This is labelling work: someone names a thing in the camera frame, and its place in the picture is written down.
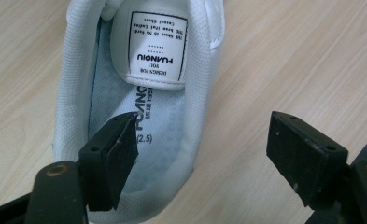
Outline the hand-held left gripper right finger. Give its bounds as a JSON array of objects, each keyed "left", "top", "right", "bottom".
[{"left": 265, "top": 110, "right": 349, "bottom": 210}]

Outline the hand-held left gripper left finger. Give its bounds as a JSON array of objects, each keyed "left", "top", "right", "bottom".
[{"left": 78, "top": 111, "right": 139, "bottom": 212}]

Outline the white sneaker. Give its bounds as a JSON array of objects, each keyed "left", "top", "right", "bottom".
[{"left": 52, "top": 0, "right": 226, "bottom": 224}]

